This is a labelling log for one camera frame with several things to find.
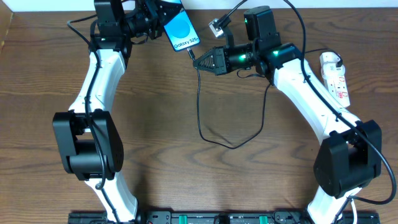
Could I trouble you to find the black USB charging cable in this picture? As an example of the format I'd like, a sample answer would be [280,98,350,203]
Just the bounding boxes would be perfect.
[186,47,344,150]

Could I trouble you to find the white USB wall charger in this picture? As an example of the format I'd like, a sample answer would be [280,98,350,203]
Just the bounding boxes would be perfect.
[320,52,345,73]

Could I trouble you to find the white power strip cord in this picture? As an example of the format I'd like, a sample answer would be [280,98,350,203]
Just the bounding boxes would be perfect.
[349,198,358,224]

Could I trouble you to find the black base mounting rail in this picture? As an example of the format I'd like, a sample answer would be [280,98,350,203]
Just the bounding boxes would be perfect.
[67,210,381,224]

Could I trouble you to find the blue Galaxy smartphone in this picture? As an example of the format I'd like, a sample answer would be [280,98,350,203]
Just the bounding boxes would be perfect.
[164,7,200,52]

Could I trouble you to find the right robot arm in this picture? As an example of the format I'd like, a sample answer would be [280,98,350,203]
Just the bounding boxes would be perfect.
[193,6,383,223]

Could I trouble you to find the white power strip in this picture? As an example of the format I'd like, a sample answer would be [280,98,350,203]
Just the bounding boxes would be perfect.
[321,63,351,108]

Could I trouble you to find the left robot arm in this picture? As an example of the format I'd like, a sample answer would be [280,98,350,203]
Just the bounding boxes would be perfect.
[52,1,184,223]

